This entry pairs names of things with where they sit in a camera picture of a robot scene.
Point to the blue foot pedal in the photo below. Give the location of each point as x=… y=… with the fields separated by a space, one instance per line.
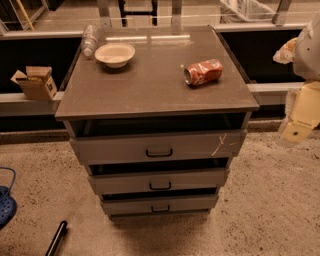
x=8 y=206

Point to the clear plastic bin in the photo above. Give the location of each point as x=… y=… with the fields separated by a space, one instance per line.
x=245 y=11

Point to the black cylindrical bar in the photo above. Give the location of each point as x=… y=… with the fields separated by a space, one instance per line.
x=60 y=232

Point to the white paper bowl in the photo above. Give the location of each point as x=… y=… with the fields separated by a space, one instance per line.
x=115 y=55

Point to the grey drawer cabinet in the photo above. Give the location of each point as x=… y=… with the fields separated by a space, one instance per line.
x=150 y=96

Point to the black chair legs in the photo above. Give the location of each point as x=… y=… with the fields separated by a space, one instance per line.
x=124 y=13

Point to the grey top drawer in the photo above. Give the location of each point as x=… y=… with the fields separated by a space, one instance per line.
x=157 y=147

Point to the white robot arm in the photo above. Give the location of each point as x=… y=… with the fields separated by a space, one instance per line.
x=304 y=53

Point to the yellow broom stick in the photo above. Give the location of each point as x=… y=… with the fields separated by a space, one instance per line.
x=26 y=19

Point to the crushed red soda can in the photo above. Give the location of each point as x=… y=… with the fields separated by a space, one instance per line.
x=203 y=72

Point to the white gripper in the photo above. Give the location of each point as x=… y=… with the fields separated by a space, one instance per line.
x=308 y=55

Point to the open cardboard box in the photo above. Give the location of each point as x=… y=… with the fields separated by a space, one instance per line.
x=36 y=83

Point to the clear plastic water bottle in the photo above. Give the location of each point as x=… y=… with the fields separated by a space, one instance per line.
x=89 y=41

